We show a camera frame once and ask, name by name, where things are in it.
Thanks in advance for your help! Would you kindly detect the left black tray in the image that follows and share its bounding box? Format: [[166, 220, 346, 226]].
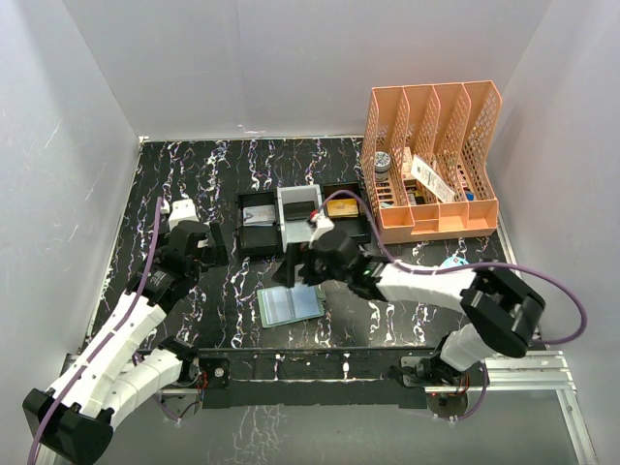
[[236, 190, 283, 259]]

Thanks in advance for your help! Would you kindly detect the orange file organizer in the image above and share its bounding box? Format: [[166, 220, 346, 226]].
[[360, 80, 502, 244]]

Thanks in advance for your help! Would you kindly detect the round blue tape roll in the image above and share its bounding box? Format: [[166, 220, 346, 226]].
[[439, 256, 469, 269]]

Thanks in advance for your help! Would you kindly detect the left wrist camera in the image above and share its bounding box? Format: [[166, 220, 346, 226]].
[[160, 199, 199, 230]]

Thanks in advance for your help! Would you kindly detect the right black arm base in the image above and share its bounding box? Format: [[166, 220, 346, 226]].
[[389, 356, 489, 393]]

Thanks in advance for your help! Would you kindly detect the black credit card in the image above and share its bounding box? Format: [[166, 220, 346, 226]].
[[283, 201, 317, 222]]

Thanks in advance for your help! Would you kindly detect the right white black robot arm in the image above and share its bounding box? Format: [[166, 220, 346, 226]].
[[273, 230, 545, 385]]

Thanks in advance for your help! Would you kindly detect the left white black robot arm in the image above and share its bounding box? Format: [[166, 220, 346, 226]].
[[22, 220, 229, 464]]

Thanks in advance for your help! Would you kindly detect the aluminium frame rail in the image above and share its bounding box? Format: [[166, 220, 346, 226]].
[[152, 348, 598, 464]]

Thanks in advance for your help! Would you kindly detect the black tray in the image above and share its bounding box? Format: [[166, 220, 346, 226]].
[[236, 190, 283, 259], [322, 182, 372, 244]]

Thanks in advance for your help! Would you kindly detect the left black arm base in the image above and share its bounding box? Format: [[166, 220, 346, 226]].
[[170, 357, 231, 391]]

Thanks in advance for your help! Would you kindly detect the right black tray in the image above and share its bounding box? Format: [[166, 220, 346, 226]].
[[322, 182, 372, 244]]

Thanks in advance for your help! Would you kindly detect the small round jar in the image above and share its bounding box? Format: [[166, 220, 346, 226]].
[[374, 151, 391, 182]]

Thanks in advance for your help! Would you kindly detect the green card holder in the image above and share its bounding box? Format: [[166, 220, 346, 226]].
[[257, 283, 326, 328]]

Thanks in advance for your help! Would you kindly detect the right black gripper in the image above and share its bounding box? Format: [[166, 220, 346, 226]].
[[273, 241, 350, 289]]

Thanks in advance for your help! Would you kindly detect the gold credit card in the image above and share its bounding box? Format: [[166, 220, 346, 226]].
[[326, 198, 359, 218]]

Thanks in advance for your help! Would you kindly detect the white paper packet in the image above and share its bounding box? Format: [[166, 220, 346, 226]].
[[411, 155, 455, 203]]

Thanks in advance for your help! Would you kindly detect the white middle tray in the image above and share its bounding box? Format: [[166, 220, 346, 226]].
[[276, 184, 323, 251]]

